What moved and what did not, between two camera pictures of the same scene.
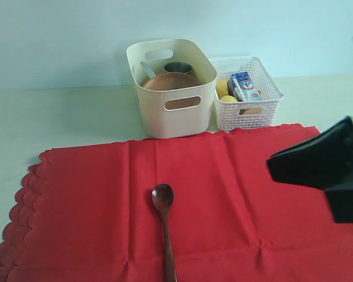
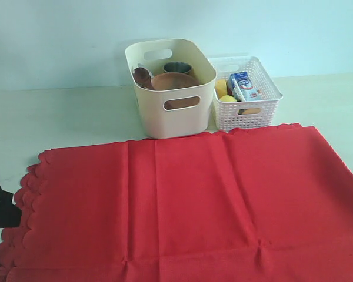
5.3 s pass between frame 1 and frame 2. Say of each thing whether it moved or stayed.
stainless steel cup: stayed
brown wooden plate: stayed
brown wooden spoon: moved
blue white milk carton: stayed
